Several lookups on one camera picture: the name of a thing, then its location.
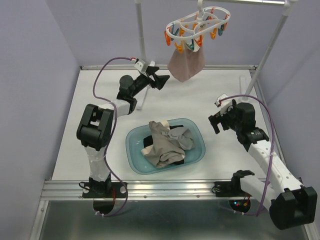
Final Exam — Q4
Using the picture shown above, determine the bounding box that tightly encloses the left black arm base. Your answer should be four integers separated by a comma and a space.
78, 180, 128, 217

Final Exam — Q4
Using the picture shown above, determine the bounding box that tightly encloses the white drying rack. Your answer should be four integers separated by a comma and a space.
133, 0, 300, 111

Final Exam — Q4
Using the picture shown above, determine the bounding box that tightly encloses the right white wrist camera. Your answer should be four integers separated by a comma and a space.
215, 94, 233, 110

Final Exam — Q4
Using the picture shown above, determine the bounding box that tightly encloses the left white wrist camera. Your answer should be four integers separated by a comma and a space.
130, 57, 151, 77

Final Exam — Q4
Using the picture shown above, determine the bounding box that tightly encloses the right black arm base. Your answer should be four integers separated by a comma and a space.
211, 180, 251, 214

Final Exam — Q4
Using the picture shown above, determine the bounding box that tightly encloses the white clip hanger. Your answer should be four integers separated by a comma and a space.
164, 0, 231, 54

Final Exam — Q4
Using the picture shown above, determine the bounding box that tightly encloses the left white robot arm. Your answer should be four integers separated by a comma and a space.
76, 66, 170, 192

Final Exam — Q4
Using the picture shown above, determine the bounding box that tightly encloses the black underwear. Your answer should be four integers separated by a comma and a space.
143, 121, 187, 166

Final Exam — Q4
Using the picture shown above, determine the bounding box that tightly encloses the pink underwear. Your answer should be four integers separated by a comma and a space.
167, 47, 205, 83

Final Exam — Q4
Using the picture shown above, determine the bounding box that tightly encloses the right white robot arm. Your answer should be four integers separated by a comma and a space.
208, 99, 318, 230

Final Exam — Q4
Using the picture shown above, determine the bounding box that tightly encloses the dark grey underwear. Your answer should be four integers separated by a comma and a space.
161, 126, 195, 150

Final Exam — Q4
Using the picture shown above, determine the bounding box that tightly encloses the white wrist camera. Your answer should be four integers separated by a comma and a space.
215, 94, 233, 110
130, 57, 151, 77

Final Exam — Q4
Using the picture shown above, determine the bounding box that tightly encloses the aluminium mounting rail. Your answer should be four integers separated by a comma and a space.
39, 176, 307, 201

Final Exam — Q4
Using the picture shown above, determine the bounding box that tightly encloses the teal plastic basin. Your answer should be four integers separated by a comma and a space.
125, 118, 206, 175

